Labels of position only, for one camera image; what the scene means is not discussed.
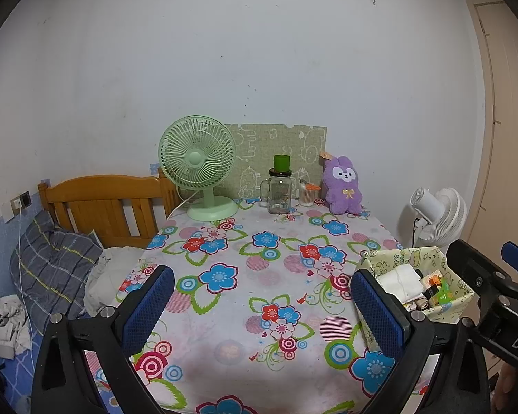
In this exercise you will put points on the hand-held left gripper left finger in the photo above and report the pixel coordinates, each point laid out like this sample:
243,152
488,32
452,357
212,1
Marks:
149,306

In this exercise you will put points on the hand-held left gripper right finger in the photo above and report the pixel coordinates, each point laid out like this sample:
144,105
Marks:
377,315

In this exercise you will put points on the white cloth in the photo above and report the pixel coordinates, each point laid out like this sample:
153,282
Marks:
8,327
399,282

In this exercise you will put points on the green tissue pack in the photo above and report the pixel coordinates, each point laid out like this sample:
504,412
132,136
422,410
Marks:
438,293

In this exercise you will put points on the yellow patterned storage box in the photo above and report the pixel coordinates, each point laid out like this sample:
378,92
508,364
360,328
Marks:
397,258

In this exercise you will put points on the person's right hand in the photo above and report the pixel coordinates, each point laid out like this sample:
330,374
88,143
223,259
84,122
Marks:
505,386

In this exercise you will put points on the white bedding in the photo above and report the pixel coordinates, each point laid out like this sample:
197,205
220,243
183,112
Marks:
112,267

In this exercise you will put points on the white standing fan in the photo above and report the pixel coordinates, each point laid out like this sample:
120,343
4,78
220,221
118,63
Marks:
446,220

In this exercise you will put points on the floral tablecloth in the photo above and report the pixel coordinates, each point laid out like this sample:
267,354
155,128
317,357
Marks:
241,276

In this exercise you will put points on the grey plaid pillow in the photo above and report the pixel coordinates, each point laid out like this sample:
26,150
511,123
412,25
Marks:
52,267

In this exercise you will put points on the wooden bed headboard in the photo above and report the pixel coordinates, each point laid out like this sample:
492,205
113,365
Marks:
95,207

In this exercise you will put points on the beige door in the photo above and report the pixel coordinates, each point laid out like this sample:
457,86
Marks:
509,138

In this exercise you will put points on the purple plush rabbit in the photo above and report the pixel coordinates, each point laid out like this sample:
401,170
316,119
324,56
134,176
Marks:
343,189

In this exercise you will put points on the small glass jar orange lid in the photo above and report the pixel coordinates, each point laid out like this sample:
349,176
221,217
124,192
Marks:
308,198

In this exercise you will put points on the white crumpled cloth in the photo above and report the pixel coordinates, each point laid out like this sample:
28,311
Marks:
8,327

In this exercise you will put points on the blue bed sheet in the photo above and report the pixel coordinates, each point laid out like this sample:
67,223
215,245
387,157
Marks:
13,379

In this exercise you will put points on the glass mug jar green lid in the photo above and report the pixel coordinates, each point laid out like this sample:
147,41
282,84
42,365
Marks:
280,194

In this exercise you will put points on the green desk fan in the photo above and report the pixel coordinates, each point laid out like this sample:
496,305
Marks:
196,157

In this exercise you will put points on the green patterned board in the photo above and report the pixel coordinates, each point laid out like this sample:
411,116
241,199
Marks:
276,138

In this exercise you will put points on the wall socket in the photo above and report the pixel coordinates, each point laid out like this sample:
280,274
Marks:
20,202

